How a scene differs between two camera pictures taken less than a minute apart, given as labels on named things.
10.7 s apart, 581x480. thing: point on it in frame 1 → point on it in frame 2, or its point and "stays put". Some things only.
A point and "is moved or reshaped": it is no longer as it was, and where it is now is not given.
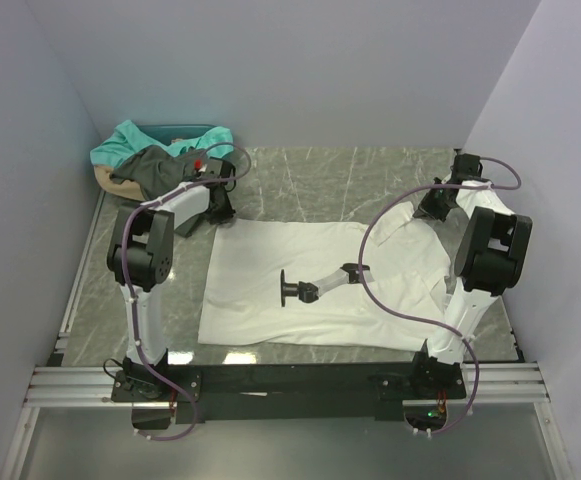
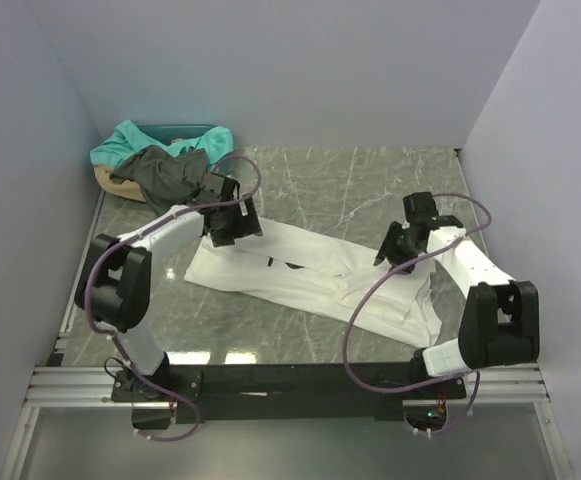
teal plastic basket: [168, 133] stays put
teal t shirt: [128, 137] stays put
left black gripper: [222, 209] → [237, 226]
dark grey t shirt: [155, 170] stays put
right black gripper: [433, 203] → [400, 248]
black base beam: [302, 391] stays put
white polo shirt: [241, 294] is moved or reshaped
